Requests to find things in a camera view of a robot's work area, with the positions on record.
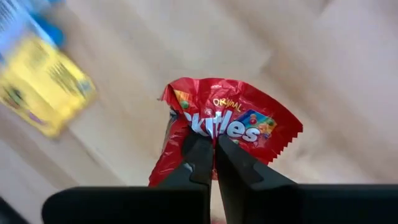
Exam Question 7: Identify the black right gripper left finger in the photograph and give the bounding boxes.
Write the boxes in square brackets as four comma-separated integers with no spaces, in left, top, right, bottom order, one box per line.
[41,133,215,224]

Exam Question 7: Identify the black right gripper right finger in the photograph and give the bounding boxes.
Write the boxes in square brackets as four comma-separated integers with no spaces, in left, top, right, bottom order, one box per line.
[216,133,398,224]

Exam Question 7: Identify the red Skittles candy packet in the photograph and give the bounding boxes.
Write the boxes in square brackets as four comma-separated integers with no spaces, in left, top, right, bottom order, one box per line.
[148,77,304,187]

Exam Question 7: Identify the blue white candy packet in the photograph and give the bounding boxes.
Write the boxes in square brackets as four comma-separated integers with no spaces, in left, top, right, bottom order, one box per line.
[0,0,63,63]
[29,12,68,50]

